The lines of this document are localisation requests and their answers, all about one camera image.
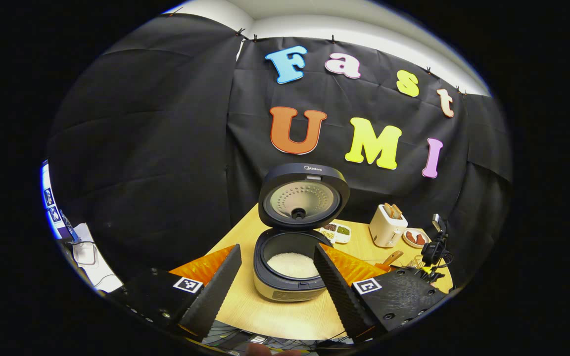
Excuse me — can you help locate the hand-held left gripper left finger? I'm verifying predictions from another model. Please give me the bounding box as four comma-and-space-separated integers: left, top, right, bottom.
109, 244, 242, 342

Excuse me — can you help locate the white side desk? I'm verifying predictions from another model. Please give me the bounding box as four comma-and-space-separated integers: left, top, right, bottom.
60, 222, 124, 293

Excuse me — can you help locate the grey rice cooker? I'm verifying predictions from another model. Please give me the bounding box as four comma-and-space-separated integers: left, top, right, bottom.
253, 163, 351, 303

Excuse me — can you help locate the computer monitor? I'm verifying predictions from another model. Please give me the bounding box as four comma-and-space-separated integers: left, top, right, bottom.
41, 161, 61, 239

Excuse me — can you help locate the white toaster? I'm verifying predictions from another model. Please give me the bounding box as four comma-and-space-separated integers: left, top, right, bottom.
369, 203, 408, 248

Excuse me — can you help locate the black backdrop cloth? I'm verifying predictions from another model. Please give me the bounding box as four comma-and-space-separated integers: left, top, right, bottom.
47, 12, 513, 292

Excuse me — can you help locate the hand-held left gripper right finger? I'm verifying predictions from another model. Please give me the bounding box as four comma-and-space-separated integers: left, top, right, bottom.
313, 243, 449, 344

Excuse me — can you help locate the white divided dish of beans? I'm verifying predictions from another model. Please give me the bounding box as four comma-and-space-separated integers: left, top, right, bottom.
319, 223, 352, 244

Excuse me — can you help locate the wooden spoon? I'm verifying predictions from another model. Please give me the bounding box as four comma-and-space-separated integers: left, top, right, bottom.
375, 251, 404, 272

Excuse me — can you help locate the white round plate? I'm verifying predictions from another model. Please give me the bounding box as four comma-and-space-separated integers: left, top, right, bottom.
402, 227, 432, 249

